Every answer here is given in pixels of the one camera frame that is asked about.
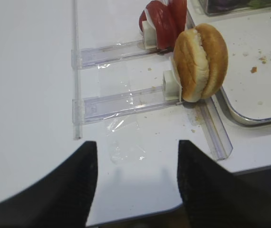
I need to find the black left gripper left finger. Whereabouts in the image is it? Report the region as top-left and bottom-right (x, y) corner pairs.
(0, 141), (97, 228)

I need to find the white pusher block tomato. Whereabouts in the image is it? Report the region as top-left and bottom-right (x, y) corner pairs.
(142, 20), (157, 49)

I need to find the red tomato slice front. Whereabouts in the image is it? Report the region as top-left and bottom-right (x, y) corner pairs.
(145, 0), (180, 50)

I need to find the bottom bun right slice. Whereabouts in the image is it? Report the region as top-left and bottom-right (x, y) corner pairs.
(195, 23), (228, 99)

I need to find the clear front stop rail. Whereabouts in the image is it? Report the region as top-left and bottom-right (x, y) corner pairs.
(185, 9), (233, 162)

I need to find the red tomato slice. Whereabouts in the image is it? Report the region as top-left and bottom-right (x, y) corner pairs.
(168, 0), (187, 34)
(145, 0), (180, 50)

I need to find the red tomato slice back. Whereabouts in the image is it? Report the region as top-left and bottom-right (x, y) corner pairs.
(168, 0), (187, 34)

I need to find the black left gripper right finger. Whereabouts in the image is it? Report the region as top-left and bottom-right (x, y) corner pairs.
(177, 140), (271, 228)

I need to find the bottom bun left slice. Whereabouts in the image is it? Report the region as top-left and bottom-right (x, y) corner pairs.
(174, 28), (209, 103)

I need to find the clear rail bun lane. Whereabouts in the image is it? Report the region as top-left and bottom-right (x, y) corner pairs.
(72, 85), (182, 126)

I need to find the white pusher block bun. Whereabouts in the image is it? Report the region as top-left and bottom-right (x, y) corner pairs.
(163, 70), (182, 103)

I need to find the clear container purple cabbage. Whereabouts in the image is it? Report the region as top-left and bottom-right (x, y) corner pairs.
(199, 0), (271, 16)

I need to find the bun slice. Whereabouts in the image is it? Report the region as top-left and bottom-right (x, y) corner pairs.
(195, 23), (228, 99)
(174, 28), (209, 103)

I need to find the metal serving tray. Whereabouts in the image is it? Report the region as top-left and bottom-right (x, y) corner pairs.
(188, 0), (271, 125)

